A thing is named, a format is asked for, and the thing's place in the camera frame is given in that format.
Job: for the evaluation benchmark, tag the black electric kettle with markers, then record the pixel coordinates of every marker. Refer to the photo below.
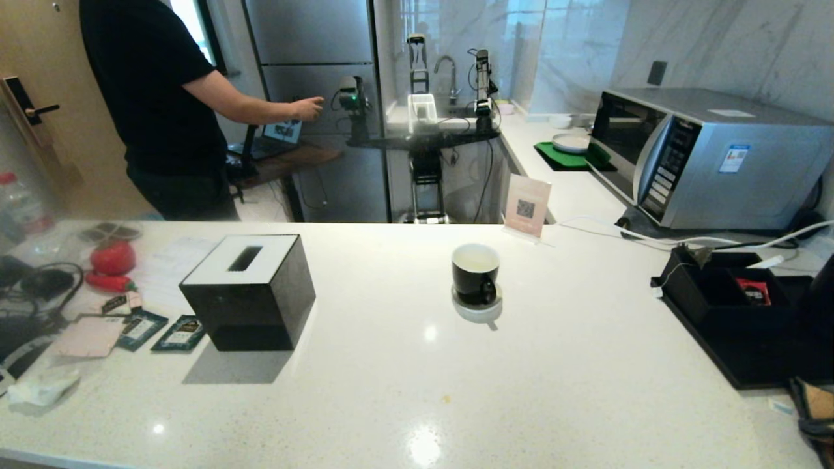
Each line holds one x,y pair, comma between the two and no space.
826,319

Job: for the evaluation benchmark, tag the black white jointed arm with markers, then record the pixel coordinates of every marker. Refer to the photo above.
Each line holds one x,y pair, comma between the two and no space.
483,78

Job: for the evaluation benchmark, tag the teal tea bag packet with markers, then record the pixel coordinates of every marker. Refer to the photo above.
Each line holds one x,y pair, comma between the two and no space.
141,329
180,332

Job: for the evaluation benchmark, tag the black mug white inside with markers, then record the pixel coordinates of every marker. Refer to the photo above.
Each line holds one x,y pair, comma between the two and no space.
474,282

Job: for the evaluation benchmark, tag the white round coaster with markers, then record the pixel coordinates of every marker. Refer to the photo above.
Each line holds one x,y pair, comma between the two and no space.
479,314

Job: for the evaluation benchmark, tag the pink QR code sign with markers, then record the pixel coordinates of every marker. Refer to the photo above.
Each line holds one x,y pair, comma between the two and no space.
526,204

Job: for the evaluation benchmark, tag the wooden desk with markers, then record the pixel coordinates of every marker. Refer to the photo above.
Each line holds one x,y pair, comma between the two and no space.
300,159

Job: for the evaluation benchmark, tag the open laptop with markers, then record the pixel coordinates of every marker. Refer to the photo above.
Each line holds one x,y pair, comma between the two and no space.
283,133

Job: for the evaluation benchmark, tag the chrome faucet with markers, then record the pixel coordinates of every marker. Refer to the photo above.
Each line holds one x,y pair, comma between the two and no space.
449,65

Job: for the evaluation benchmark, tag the white plate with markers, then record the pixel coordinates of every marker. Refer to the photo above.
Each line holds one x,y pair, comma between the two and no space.
571,144

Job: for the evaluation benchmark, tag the small white bowl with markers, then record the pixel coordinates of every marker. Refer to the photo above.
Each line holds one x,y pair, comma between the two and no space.
560,122

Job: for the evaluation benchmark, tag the black tissue box white lid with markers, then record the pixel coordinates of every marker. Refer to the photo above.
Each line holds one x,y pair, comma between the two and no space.
249,305

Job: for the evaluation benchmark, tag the black teleoperation leader arms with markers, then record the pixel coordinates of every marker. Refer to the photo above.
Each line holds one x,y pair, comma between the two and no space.
244,159

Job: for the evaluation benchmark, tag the silver refrigerator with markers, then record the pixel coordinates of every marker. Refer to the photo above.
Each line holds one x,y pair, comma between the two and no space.
306,32

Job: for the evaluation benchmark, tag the printed white paper sheet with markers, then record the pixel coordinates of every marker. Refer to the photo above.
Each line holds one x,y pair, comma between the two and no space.
174,266

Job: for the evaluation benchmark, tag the person in black shirt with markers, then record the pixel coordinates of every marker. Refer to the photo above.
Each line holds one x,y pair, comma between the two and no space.
156,98

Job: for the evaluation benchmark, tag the red strawberry toy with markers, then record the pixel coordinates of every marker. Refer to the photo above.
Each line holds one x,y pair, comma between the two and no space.
113,258

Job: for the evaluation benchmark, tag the dark sectioned dish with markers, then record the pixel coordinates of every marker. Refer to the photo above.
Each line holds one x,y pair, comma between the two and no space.
111,230

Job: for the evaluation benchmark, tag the black organizer box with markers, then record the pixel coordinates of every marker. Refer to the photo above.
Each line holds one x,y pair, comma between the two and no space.
717,305

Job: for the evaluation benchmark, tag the torn brown packet strip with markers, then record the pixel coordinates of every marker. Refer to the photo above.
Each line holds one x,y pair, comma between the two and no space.
116,302

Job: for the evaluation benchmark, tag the red chili pepper toy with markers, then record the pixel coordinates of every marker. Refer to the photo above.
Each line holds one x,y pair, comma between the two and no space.
109,281

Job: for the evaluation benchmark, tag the silver microwave oven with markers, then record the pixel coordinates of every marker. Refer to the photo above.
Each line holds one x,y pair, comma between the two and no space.
736,169

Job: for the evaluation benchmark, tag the red sachet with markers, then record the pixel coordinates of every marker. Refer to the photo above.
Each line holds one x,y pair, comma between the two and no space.
754,292

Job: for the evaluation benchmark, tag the pink torn packet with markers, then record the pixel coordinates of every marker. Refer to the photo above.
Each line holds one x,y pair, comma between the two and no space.
90,336

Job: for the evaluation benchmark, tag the white plug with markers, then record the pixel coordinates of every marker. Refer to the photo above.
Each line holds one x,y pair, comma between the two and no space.
766,262

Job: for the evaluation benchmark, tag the black serving tray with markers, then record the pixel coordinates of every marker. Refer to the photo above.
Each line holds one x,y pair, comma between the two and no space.
756,357

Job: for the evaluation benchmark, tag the black round device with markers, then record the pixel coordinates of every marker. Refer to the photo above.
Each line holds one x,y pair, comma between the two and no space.
47,283

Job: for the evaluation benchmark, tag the clear water bottle red cap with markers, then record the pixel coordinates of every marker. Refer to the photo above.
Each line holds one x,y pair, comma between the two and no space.
21,208

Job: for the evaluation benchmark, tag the small white sachet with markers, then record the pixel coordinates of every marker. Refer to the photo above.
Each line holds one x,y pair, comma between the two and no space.
780,408

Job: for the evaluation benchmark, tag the crumpled white tissue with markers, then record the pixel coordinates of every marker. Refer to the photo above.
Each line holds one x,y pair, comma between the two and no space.
44,387

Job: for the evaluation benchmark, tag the orange cloth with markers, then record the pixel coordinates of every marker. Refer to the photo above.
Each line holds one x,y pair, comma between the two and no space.
818,409

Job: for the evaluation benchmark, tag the black wall socket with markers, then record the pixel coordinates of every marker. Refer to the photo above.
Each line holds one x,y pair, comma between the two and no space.
657,74

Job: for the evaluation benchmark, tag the window dark frame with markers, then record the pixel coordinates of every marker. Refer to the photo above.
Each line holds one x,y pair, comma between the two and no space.
210,26

